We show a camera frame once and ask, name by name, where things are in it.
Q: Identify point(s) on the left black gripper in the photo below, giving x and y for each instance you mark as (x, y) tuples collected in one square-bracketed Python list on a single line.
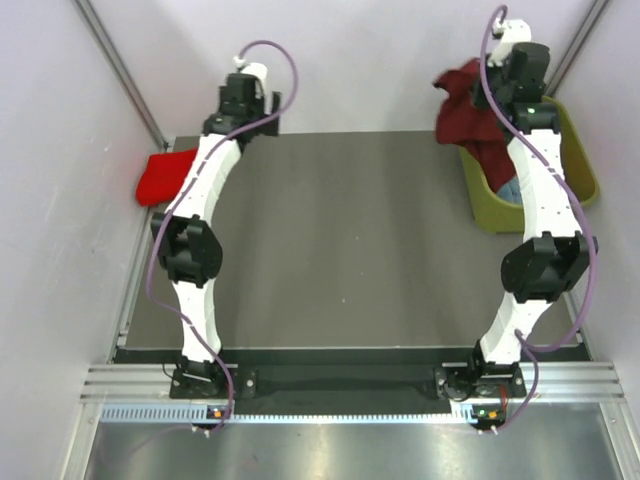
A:
[(269, 128)]

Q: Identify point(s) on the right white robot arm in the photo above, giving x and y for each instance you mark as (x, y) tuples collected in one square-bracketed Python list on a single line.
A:
[(554, 252)]

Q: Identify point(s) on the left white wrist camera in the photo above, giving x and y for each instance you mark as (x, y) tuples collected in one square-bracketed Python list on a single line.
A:
[(256, 69)]

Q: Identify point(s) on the aluminium front rail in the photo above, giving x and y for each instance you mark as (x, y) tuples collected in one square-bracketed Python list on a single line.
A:
[(571, 382)]

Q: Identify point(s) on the dark red t-shirt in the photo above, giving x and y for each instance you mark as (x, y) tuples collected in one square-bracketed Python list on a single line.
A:
[(460, 123)]

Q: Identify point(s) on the olive green plastic bin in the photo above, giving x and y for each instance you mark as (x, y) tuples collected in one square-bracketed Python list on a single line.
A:
[(496, 216)]

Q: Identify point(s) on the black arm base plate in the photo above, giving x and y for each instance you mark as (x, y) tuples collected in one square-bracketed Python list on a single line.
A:
[(247, 383)]

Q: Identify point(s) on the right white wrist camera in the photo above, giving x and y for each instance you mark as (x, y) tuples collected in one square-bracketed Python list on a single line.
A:
[(508, 33)]

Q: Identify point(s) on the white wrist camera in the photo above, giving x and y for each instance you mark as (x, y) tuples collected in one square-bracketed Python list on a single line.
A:
[(256, 69), (508, 33)]

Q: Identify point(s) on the grey slotted cable duct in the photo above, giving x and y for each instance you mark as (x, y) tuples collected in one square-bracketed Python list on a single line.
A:
[(203, 414)]

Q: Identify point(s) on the folded bright red t-shirt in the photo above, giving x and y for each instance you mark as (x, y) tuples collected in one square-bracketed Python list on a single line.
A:
[(163, 177)]

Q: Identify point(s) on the light blue garment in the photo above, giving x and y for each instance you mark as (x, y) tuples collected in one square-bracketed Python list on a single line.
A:
[(510, 192)]

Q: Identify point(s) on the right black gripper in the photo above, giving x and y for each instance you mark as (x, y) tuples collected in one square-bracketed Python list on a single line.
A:
[(476, 96)]

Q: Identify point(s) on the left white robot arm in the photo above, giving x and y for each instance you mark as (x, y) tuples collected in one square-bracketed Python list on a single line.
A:
[(184, 242)]

